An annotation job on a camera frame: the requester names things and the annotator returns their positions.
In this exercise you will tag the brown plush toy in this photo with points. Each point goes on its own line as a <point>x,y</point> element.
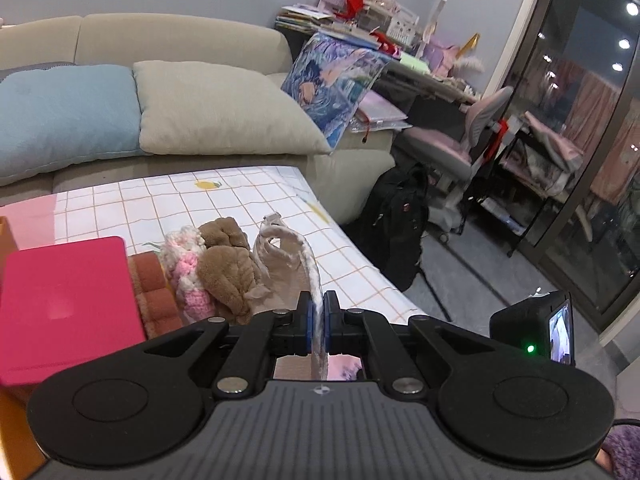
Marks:
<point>225,270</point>

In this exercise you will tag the light blue pillow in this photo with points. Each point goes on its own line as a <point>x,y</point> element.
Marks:
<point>65,115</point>

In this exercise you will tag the person's right forearm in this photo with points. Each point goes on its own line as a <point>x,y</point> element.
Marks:
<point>625,452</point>

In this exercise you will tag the pink white knitted toy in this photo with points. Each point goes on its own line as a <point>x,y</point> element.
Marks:
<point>182,265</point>

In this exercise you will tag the clear box with red lid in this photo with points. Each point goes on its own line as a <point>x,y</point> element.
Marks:
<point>65,300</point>

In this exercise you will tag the grey study desk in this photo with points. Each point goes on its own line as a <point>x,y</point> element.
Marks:
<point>425,77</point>

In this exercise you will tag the stack of books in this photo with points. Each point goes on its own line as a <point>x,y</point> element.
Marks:
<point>300,17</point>

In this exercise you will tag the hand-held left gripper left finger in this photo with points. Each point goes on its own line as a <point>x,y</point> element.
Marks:
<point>309,327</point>

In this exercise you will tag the pink desk chair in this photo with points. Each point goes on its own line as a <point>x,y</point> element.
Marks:
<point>435,140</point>

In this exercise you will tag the grey-green pillow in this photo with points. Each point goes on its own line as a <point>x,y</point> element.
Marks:
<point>215,110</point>

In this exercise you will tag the blue cartoon print pillow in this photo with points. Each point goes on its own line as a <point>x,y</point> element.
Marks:
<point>330,80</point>

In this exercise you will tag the brown waffle plush cushion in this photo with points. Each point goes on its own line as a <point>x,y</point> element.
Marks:
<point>150,285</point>

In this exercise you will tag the black backpack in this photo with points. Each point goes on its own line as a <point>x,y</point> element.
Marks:
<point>395,220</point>

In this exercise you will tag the beige fabric sofa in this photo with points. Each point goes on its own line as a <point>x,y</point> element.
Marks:
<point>175,35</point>

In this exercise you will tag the white desk calendar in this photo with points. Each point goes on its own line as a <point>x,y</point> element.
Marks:
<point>402,31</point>

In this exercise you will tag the metal rack with clothes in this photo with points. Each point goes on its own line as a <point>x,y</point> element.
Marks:
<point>545,160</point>

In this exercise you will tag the pink plastic folders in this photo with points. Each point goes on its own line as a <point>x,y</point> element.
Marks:
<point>380,110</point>

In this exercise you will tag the checkered fruit print tablecloth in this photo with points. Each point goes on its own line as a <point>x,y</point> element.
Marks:
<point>225,195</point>

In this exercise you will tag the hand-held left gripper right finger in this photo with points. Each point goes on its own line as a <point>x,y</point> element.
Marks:
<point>328,327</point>

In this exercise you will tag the pink bag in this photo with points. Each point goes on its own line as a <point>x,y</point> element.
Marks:
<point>442,56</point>

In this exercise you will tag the cream cloth bag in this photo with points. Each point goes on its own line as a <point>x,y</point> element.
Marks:
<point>280,280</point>

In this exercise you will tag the dark framed glass door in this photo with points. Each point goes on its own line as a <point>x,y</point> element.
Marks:
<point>550,10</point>

